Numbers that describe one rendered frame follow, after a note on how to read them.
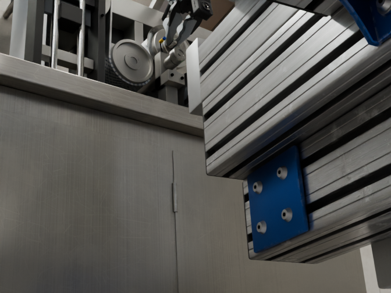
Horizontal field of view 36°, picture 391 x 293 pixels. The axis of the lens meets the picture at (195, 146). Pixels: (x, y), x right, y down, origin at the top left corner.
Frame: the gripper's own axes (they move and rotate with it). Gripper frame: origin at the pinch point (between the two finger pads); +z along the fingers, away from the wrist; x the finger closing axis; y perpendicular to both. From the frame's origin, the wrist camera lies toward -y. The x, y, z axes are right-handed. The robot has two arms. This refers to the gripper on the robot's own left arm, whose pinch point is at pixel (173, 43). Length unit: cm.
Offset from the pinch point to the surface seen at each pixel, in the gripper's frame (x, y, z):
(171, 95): 1.8, -12.8, 9.8
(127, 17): -9, 50, 7
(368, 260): -289, 110, 124
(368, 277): -289, 103, 134
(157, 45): 3.0, 2.0, 2.4
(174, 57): 3.1, -8.5, 1.5
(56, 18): 36.3, -13.8, 0.7
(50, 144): 42, -50, 13
